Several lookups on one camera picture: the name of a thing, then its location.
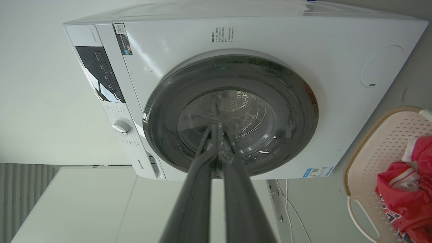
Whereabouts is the beige plastic laundry basket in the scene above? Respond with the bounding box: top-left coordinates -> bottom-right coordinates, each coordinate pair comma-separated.
343,106 -> 432,243

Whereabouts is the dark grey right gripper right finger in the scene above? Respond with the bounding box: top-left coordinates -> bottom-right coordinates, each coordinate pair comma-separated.
216,123 -> 278,243

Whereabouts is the white front-load washing machine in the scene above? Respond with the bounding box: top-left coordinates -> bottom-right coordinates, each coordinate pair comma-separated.
63,2 -> 429,181

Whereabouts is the round dark washing machine door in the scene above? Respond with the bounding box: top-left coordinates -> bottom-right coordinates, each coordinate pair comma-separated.
142,55 -> 319,176

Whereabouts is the white cabinet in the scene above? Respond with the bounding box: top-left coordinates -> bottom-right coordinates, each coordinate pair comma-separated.
10,167 -> 280,243

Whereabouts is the red and white garment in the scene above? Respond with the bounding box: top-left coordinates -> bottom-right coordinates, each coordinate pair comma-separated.
375,136 -> 432,243

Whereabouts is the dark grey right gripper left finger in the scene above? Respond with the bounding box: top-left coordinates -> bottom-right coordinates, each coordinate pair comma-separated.
159,124 -> 217,243

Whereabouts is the grey ribbed wall panel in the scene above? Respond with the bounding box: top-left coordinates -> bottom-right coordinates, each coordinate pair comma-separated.
0,163 -> 58,243

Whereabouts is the white power cable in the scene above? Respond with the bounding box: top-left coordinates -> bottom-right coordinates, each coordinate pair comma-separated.
276,179 -> 313,243

